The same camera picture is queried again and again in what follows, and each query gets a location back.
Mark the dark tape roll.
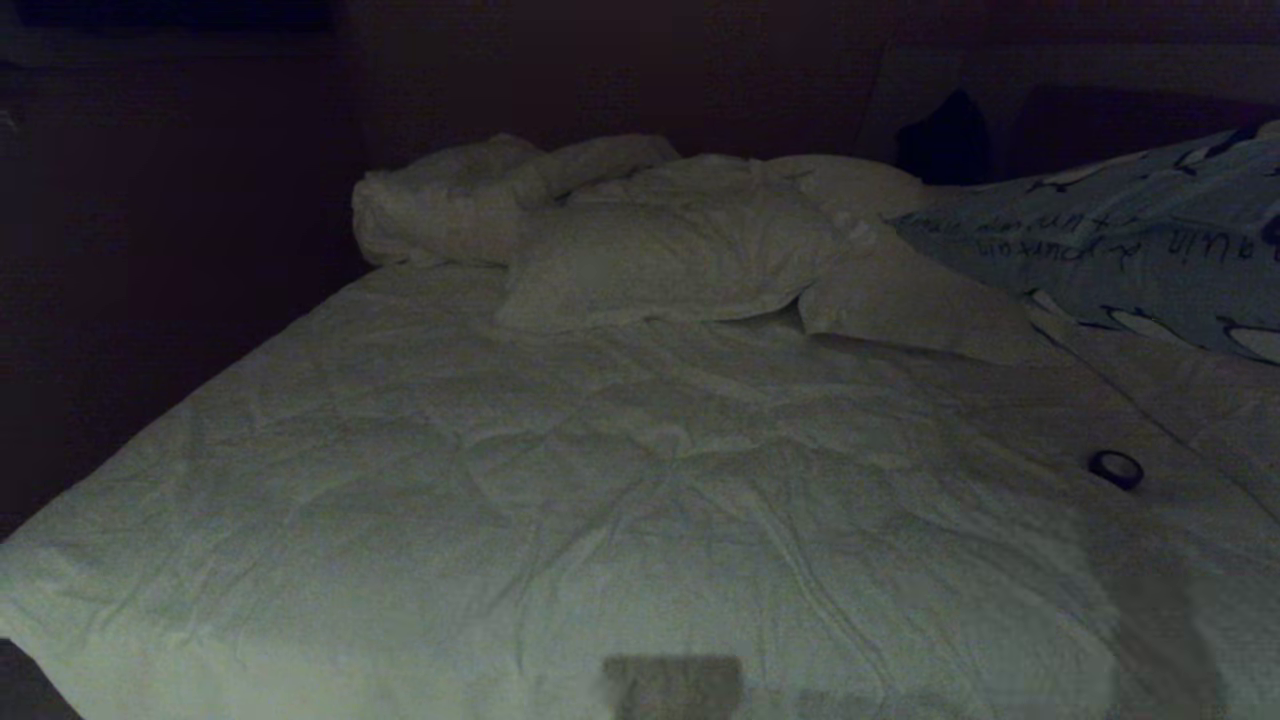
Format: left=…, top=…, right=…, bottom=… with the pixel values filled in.
left=1088, top=450, right=1145, bottom=491

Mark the blue penguin print pillow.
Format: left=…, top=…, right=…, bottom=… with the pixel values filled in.
left=888, top=120, right=1280, bottom=365

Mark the dark object by headboard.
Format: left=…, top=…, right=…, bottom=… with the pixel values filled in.
left=893, top=88, right=998, bottom=186

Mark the crumpled white rear pillow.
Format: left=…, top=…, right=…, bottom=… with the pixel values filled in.
left=351, top=133, right=681, bottom=269

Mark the white bed duvet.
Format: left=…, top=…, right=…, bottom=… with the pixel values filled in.
left=0, top=262, right=1280, bottom=720

